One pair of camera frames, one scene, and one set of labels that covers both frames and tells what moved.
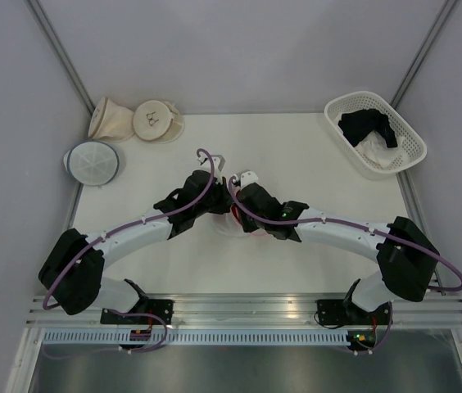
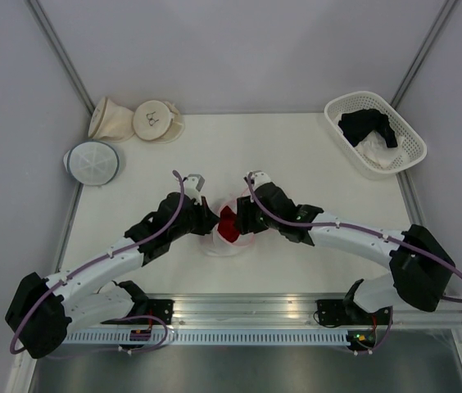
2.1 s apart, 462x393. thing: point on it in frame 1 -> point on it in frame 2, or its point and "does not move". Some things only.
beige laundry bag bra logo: (159, 121) does not move
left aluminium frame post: (37, 11) does not move
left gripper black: (225, 197) -> (208, 219)
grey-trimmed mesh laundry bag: (92, 162) does not move
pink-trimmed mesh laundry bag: (228, 224) -> (215, 245)
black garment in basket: (356, 125) does not move
